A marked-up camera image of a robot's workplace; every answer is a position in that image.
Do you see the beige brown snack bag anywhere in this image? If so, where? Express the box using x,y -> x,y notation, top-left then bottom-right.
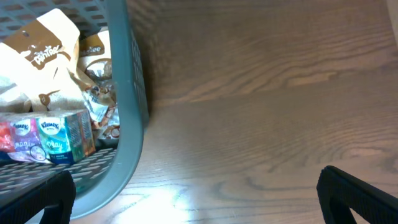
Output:
77,29 -> 120,139

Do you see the brown topped Pantree bag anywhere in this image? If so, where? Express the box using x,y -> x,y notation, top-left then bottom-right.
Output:
1,9 -> 91,111

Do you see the Kleenex tissue multipack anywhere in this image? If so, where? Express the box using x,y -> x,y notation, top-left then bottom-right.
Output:
1,110 -> 95,164

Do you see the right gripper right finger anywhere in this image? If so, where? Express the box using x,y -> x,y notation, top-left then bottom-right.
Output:
317,166 -> 397,224

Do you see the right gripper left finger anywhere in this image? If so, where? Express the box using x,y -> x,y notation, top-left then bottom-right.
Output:
1,170 -> 76,224

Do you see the plain beige snack bag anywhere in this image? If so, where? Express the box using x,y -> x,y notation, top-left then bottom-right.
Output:
1,76 -> 32,113

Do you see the grey plastic basket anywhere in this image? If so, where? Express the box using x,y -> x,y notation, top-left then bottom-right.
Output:
1,0 -> 149,220

